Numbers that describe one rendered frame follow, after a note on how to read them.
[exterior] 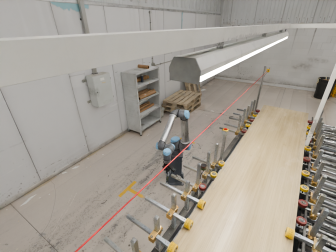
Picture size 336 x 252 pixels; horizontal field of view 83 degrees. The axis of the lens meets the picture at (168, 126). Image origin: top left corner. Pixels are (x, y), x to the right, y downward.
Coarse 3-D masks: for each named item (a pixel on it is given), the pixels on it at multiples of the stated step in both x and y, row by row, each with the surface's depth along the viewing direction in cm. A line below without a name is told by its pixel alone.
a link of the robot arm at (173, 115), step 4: (172, 112) 259; (176, 112) 259; (172, 116) 257; (176, 116) 259; (168, 120) 254; (172, 120) 254; (168, 124) 249; (172, 124) 253; (164, 128) 247; (168, 128) 246; (164, 132) 242; (168, 132) 244; (164, 136) 239; (160, 140) 235; (164, 140) 236; (156, 144) 233; (160, 144) 231; (164, 144) 231; (156, 148) 234; (160, 148) 231
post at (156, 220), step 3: (156, 216) 150; (153, 219) 151; (156, 219) 148; (156, 222) 150; (159, 222) 154; (156, 225) 152; (159, 225) 155; (156, 228) 154; (159, 228) 157; (156, 240) 162; (156, 243) 165; (159, 243) 165; (156, 246) 167; (159, 246) 167
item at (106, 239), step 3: (105, 237) 153; (105, 240) 151; (108, 240) 151; (111, 240) 151; (108, 243) 149; (111, 243) 149; (114, 243) 149; (111, 246) 147; (114, 246) 147; (117, 246) 147; (114, 249) 146; (117, 249) 145; (120, 249) 145
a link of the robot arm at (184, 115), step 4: (180, 112) 257; (184, 112) 255; (188, 112) 260; (180, 116) 259; (184, 116) 256; (188, 116) 261; (180, 120) 266; (184, 120) 262; (180, 124) 273; (184, 124) 267; (184, 128) 271; (184, 132) 276; (184, 136) 281; (188, 136) 288; (180, 140) 295; (184, 140) 287; (188, 140) 291; (180, 144) 295; (184, 144) 290; (180, 148) 300; (188, 148) 292
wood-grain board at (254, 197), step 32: (256, 128) 319; (288, 128) 318; (256, 160) 245; (288, 160) 244; (224, 192) 199; (256, 192) 199; (288, 192) 198; (224, 224) 168; (256, 224) 167; (288, 224) 167
